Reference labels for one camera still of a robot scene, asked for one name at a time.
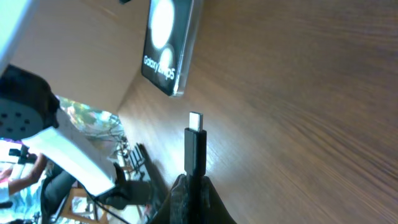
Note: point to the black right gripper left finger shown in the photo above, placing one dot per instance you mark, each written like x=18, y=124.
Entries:
x=174, y=208

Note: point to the person in background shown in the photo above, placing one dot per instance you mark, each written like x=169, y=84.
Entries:
x=12, y=187

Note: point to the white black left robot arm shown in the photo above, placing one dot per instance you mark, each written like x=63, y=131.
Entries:
x=31, y=113

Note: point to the wooden background furniture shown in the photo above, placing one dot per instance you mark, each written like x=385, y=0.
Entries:
x=79, y=208

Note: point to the black Samsung Galaxy smartphone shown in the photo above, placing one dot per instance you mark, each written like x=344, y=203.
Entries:
x=171, y=31

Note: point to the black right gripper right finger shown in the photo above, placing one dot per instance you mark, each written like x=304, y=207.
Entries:
x=213, y=210

